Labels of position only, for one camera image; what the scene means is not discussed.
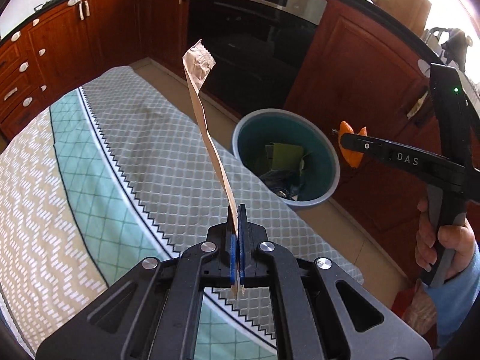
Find green cardboard box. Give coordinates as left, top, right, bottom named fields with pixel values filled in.
left=265, top=142, right=304, bottom=172

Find orange peel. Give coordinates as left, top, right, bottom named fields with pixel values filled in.
left=337, top=121, right=367, bottom=168

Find orange red snack wrapper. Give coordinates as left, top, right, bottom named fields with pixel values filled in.
left=391, top=280, right=437, bottom=336

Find brown paper strip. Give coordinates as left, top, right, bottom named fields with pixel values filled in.
left=182, top=40, right=243, bottom=298

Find light blue sleeve forearm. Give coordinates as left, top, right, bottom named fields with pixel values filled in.
left=423, top=245, right=479, bottom=348

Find teal trash bin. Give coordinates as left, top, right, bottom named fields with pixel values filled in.
left=231, top=108, right=340, bottom=211

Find wooden kitchen cabinets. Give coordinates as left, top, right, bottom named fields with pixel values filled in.
left=0, top=0, right=480, bottom=293

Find person's right hand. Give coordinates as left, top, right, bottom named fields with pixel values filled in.
left=415, top=197, right=477, bottom=280

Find patterned tablecloth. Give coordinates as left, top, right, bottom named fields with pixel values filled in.
left=0, top=65, right=365, bottom=360

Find built-in black oven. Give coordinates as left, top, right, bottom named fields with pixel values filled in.
left=187, top=0, right=327, bottom=116

